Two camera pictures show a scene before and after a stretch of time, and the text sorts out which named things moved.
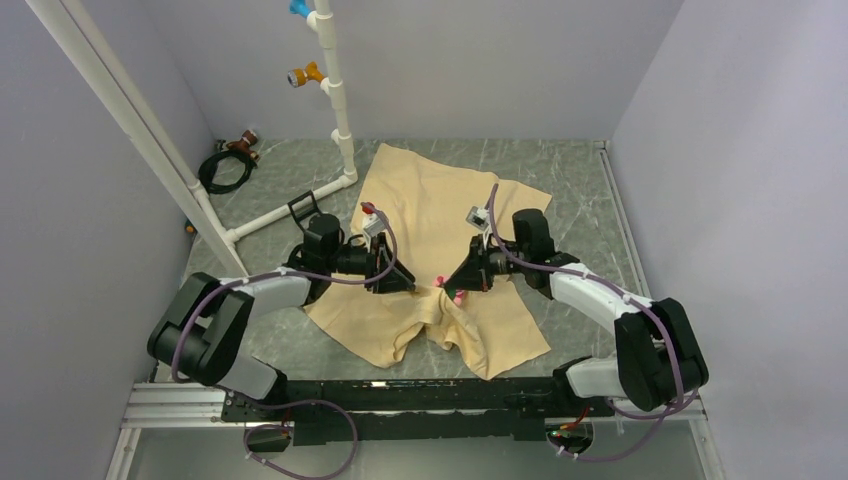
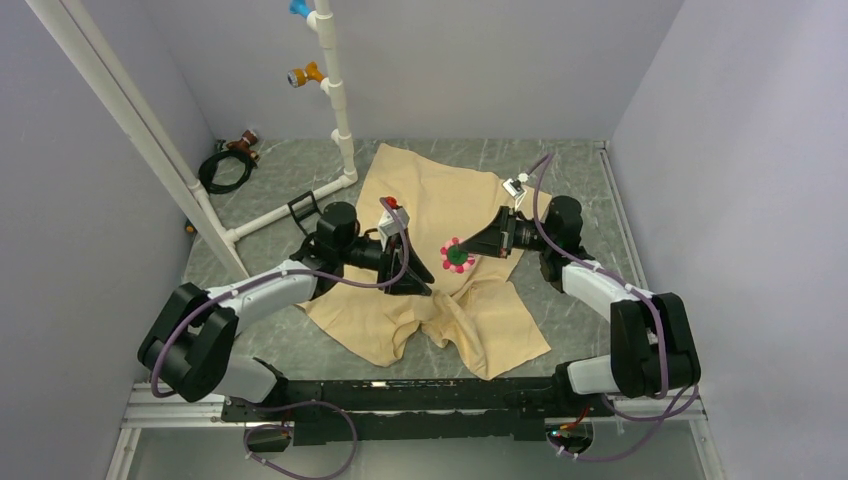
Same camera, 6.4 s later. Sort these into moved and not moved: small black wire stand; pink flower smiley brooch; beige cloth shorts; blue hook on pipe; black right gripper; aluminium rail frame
Moved: pink flower smiley brooch; black right gripper
Not moved: aluminium rail frame; beige cloth shorts; small black wire stand; blue hook on pipe
